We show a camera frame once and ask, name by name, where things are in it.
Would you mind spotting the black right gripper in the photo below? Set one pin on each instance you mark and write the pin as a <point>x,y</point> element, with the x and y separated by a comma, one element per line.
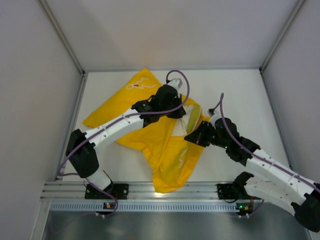
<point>200,135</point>

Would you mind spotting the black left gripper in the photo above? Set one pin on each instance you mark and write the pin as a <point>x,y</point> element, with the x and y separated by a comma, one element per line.
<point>176,110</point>

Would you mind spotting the white pillow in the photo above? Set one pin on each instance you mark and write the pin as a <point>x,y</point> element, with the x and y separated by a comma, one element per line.
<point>188,122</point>

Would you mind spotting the yellow Pikachu pillowcase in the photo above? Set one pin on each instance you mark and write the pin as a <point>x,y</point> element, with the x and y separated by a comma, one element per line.
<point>171,158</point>

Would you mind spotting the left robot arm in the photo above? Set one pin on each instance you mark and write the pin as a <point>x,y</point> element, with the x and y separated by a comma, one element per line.
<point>82,147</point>

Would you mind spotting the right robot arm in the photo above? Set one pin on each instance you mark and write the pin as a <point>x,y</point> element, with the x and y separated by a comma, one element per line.
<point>264,177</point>

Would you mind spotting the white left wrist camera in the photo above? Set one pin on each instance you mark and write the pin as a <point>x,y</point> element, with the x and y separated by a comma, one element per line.
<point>175,83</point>

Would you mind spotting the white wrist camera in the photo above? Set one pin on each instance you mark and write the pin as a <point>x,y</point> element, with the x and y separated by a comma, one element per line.
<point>214,115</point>
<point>175,83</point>

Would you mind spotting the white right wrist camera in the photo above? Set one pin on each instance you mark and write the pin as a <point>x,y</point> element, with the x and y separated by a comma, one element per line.
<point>214,115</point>

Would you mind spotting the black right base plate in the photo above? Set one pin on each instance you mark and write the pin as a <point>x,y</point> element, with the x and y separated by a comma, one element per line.
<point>226,191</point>

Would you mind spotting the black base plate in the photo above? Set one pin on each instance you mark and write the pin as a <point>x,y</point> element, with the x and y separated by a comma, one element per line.
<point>226,191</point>
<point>117,190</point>

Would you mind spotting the white slotted cable duct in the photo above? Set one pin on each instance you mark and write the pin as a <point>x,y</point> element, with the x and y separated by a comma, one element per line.
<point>135,206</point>

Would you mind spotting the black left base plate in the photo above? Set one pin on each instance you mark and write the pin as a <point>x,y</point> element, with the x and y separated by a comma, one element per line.
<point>117,190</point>

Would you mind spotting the aluminium mounting rail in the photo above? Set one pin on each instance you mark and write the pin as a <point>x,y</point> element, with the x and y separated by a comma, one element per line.
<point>137,191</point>

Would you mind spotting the right aluminium frame post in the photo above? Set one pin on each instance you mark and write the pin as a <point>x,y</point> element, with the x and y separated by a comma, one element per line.
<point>289,21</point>

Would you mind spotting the aluminium frame post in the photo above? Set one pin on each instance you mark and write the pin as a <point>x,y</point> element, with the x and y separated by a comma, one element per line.
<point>289,21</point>
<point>61,35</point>

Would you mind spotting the left aluminium frame post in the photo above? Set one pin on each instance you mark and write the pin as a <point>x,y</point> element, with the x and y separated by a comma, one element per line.
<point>61,35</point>

